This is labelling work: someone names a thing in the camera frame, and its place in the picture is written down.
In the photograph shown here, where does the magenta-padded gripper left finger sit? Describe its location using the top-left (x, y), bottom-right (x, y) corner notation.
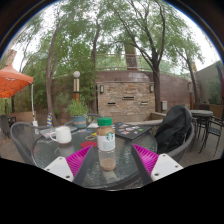
top-left (43, 144), bottom-right (97, 187)

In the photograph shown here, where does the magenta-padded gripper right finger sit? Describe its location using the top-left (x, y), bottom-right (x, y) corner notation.
top-left (130, 143), bottom-right (184, 186)

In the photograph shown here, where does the green-capped coffee drink bottle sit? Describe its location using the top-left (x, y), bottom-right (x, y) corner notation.
top-left (96, 117), bottom-right (117, 172)

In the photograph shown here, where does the white ceramic mug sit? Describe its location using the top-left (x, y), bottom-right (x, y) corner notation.
top-left (49, 125), bottom-right (73, 145)

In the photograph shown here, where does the black jacket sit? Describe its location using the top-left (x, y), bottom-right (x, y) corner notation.
top-left (154, 105), bottom-right (193, 155)

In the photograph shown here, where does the flat round red coaster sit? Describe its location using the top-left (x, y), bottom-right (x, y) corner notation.
top-left (80, 140), bottom-right (99, 150)

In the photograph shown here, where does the blue yellow striped bollard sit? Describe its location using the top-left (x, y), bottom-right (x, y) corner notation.
top-left (46, 112), bottom-right (54, 128)

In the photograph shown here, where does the black laptop with stickers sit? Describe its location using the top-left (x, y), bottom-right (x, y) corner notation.
top-left (113, 121), bottom-right (153, 141)

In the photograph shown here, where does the green plant in teal pot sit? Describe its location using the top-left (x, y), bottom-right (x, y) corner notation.
top-left (65, 98), bottom-right (89, 129)

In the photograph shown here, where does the dark metal patio chair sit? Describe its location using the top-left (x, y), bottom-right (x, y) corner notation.
top-left (199, 114), bottom-right (224, 154)

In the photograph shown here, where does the round dark patio table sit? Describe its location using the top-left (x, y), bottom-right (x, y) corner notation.
top-left (189, 109), bottom-right (214, 136)

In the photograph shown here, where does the orange patio canopy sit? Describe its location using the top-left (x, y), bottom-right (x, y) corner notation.
top-left (0, 63), bottom-right (35, 99)

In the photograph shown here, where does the globe-topped lamp post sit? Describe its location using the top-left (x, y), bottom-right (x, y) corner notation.
top-left (72, 70), bottom-right (81, 103)

